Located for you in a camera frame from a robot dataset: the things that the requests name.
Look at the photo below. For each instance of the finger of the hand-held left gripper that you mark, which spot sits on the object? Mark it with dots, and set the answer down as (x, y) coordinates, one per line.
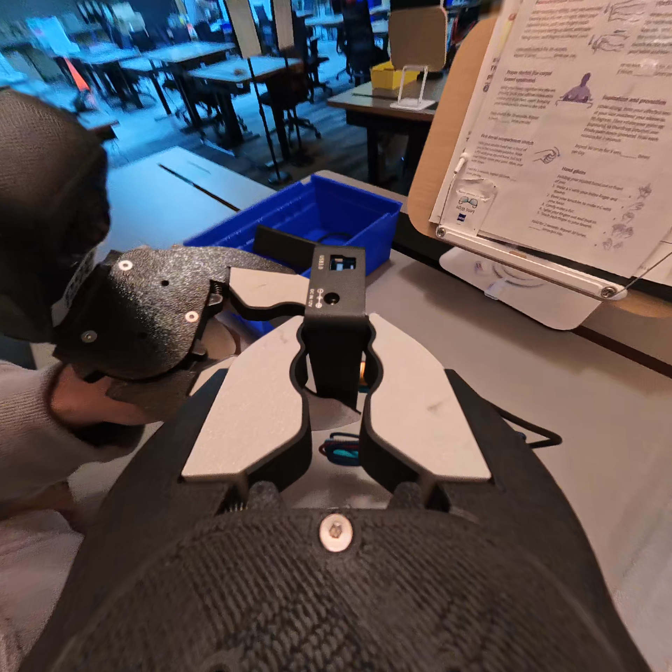
(220, 341)
(262, 288)

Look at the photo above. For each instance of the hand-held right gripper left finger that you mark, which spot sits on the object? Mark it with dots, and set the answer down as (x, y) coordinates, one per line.
(241, 414)

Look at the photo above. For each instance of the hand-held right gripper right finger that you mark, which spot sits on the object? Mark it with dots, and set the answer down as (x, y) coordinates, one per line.
(420, 404)

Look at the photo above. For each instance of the black usb hub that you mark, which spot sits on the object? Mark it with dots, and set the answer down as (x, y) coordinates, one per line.
(336, 283)

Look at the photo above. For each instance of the person's left forearm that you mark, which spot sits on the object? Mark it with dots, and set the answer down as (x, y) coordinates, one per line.
(31, 441)

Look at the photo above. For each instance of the person's left hand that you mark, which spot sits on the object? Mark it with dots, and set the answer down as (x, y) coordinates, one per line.
(73, 400)

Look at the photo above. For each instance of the black rectangular device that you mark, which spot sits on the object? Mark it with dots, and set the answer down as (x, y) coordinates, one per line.
(278, 244)

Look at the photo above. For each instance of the grey table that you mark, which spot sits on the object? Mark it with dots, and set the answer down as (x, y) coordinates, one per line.
(157, 210)

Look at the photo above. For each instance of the blue plastic bin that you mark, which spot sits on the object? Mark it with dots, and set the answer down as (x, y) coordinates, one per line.
(357, 210)

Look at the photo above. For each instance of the black office chair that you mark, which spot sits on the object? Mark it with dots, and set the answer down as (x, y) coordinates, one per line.
(362, 36)
(288, 99)

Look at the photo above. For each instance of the white wipe packet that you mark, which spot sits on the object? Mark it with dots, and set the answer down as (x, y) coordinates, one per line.
(472, 212)

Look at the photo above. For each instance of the wooden desk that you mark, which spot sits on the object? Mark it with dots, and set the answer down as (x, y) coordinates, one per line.
(367, 104)

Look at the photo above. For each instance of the dark-legged work desk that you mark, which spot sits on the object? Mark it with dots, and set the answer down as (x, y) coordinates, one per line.
(178, 52)
(231, 71)

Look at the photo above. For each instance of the wooden document holder stand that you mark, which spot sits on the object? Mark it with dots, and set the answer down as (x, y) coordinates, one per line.
(446, 131)

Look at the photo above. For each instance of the orange safety cone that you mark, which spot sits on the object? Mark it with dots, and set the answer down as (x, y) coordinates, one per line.
(78, 78)

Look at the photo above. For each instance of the yellow box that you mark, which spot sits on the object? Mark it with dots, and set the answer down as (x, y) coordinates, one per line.
(386, 78)

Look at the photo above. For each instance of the clear acrylic stand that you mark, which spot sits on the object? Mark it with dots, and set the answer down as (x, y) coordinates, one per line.
(414, 89)

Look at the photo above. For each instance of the pale sign on black stand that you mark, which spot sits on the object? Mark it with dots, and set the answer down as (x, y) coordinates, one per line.
(283, 23)
(241, 21)

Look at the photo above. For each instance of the small wooden board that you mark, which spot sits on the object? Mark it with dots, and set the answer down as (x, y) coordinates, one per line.
(417, 36)

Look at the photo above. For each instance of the printed paper sheets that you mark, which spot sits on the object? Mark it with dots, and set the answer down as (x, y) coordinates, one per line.
(551, 136)

